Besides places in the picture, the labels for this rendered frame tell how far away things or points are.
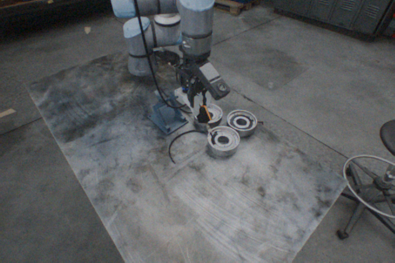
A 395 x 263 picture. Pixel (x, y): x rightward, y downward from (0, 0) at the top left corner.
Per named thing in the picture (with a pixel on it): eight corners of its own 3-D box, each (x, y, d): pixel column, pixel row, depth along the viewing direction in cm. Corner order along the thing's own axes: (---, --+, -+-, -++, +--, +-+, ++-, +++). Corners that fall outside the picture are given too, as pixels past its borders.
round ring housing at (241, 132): (231, 140, 79) (232, 132, 76) (222, 120, 87) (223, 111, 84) (259, 135, 81) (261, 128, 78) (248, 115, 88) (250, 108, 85)
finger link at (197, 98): (186, 108, 74) (188, 83, 68) (199, 117, 70) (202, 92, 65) (179, 111, 72) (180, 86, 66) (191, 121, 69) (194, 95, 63)
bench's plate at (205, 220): (346, 184, 69) (349, 181, 68) (198, 390, 40) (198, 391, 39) (139, 47, 135) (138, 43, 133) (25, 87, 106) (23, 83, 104)
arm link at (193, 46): (218, 32, 55) (193, 43, 51) (217, 50, 58) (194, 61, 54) (197, 23, 59) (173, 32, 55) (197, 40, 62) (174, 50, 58)
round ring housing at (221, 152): (244, 149, 76) (246, 141, 74) (219, 163, 72) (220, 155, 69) (225, 130, 83) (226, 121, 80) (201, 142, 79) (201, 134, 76)
